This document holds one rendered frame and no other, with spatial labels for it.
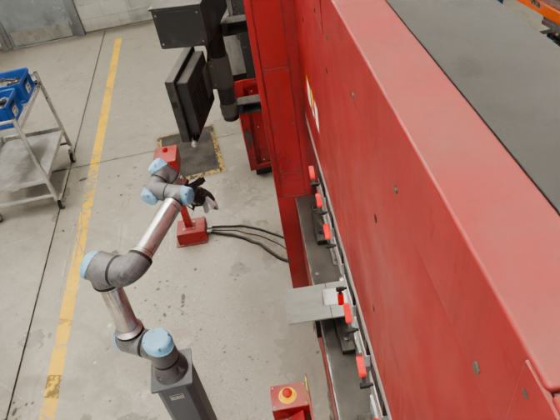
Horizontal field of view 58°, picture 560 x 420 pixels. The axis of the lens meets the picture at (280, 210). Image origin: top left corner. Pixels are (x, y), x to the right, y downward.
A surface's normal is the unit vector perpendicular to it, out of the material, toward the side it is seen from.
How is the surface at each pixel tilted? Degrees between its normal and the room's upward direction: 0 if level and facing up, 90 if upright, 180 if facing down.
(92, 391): 0
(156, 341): 7
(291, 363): 0
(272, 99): 90
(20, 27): 90
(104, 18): 90
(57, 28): 90
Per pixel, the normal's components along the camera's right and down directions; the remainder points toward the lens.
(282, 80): 0.10, 0.64
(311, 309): -0.13, -0.75
